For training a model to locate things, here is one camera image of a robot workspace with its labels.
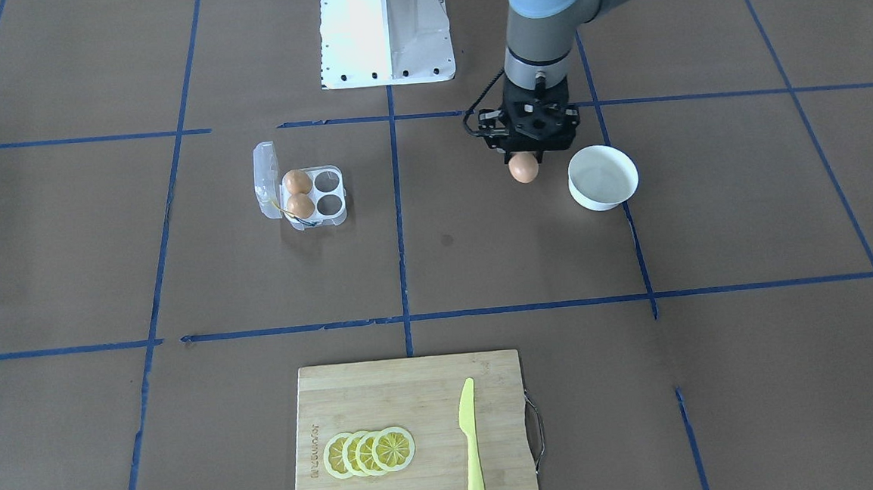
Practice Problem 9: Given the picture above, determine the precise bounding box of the brown egg carried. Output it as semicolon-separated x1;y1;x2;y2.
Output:
508;151;540;184

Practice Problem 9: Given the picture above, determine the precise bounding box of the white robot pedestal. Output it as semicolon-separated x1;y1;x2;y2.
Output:
318;0;457;90

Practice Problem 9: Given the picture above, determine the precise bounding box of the brown egg rear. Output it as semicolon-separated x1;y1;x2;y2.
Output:
282;169;314;196

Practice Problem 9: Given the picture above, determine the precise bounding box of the brown egg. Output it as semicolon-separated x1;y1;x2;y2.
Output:
286;194;317;220
282;169;314;196

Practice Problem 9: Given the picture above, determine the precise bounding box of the yellow plastic knife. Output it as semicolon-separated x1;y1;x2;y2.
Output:
458;377;486;490

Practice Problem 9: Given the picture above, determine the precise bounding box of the bamboo cutting board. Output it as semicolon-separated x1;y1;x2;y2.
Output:
294;349;539;490

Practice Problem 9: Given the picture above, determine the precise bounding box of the lemon slice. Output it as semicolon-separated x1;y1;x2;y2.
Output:
322;433;353;479
373;426;415;473
341;431;368;477
354;431;386;477

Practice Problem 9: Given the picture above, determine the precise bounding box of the white bowl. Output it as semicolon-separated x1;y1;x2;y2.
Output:
567;144;640;212

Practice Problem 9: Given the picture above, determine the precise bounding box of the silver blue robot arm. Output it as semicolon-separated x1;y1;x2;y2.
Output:
462;0;632;163

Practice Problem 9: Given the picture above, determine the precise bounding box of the brown egg front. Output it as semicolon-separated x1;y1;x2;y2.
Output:
286;194;317;220

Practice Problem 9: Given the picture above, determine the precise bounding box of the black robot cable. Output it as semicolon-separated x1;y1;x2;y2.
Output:
459;71;511;140

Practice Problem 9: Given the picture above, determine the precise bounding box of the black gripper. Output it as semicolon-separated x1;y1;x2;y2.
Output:
477;78;580;163

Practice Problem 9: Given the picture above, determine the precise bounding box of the clear plastic egg box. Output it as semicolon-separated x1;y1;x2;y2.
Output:
252;141;348;231

